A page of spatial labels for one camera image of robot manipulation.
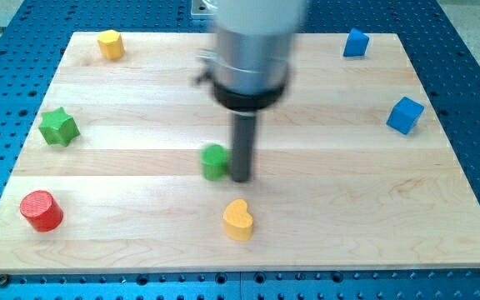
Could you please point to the green cylinder block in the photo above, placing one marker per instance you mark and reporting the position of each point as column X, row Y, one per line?
column 214, row 159

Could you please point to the yellow heart block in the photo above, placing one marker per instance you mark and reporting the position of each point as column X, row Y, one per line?
column 237, row 221

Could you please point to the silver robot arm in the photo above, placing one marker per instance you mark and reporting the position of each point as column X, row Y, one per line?
column 249, row 63

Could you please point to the blue perforated table plate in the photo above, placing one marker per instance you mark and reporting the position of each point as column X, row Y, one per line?
column 33, row 43

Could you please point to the yellow hexagon block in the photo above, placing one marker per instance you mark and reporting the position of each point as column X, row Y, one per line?
column 111, row 44

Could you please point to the red cylinder block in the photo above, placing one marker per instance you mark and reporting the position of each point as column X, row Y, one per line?
column 41, row 210

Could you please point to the blue cube block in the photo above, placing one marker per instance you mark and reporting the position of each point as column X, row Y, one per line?
column 404, row 115

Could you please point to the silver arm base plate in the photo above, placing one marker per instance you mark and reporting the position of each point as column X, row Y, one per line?
column 203, row 8

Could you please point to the light wooden board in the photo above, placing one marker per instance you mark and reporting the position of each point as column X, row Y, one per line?
column 333, row 186

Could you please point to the blue triangular block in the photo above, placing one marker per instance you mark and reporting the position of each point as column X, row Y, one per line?
column 356, row 44

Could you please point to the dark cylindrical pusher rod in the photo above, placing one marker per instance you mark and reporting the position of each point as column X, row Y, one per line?
column 243, row 134

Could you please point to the green star block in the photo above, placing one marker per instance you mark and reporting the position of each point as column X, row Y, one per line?
column 58, row 127

